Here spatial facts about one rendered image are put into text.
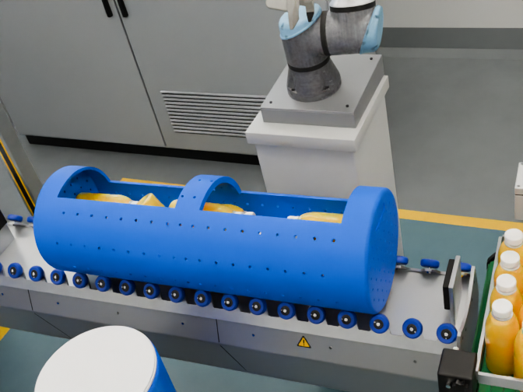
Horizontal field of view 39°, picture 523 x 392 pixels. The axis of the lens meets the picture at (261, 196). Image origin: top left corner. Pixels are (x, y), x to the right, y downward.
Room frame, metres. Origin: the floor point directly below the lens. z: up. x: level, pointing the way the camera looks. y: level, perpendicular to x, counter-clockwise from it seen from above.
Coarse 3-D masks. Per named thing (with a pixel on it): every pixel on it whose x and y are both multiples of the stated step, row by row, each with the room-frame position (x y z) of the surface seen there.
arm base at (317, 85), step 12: (288, 72) 1.75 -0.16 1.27; (300, 72) 1.70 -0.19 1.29; (312, 72) 1.69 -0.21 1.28; (324, 72) 1.70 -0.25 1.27; (336, 72) 1.72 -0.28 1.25; (288, 84) 1.74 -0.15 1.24; (300, 84) 1.70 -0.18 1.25; (312, 84) 1.69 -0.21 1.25; (324, 84) 1.70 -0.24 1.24; (336, 84) 1.70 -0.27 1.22; (300, 96) 1.69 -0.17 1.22; (312, 96) 1.68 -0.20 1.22; (324, 96) 1.68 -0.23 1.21
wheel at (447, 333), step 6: (444, 324) 1.02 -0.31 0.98; (450, 324) 1.01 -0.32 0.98; (438, 330) 1.01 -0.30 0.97; (444, 330) 1.01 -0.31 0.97; (450, 330) 1.00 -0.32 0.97; (456, 330) 1.00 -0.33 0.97; (438, 336) 1.01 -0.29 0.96; (444, 336) 1.00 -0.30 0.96; (450, 336) 1.00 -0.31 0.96; (456, 336) 0.99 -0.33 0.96; (444, 342) 0.99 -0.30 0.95; (450, 342) 0.99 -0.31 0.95
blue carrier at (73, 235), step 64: (64, 192) 1.62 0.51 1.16; (128, 192) 1.67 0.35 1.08; (192, 192) 1.38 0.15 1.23; (256, 192) 1.47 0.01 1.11; (384, 192) 1.22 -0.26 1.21; (64, 256) 1.44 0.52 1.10; (128, 256) 1.35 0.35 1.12; (192, 256) 1.26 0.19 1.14; (256, 256) 1.19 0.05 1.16; (320, 256) 1.12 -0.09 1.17; (384, 256) 1.17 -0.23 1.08
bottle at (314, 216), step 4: (312, 212) 1.27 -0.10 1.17; (316, 212) 1.26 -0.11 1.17; (320, 212) 1.26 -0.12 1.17; (324, 212) 1.26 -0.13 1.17; (300, 216) 1.28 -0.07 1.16; (304, 216) 1.26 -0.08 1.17; (308, 216) 1.26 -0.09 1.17; (312, 216) 1.25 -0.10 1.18; (316, 216) 1.25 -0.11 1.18; (320, 216) 1.24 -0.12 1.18; (324, 216) 1.24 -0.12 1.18; (328, 216) 1.24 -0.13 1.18; (332, 216) 1.23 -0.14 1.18; (336, 216) 1.23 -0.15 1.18; (340, 216) 1.23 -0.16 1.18; (312, 220) 1.24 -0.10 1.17; (316, 220) 1.24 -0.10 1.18; (320, 220) 1.23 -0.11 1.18; (324, 220) 1.23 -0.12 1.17; (328, 220) 1.22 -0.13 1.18; (332, 220) 1.22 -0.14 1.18; (336, 220) 1.22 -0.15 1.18; (340, 220) 1.21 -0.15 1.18
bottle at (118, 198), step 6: (84, 192) 1.66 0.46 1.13; (90, 192) 1.65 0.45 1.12; (78, 198) 1.63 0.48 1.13; (84, 198) 1.62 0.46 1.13; (90, 198) 1.61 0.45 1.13; (96, 198) 1.61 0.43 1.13; (102, 198) 1.60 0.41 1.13; (108, 198) 1.59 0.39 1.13; (114, 198) 1.58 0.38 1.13; (120, 198) 1.58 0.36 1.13; (126, 198) 1.58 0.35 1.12
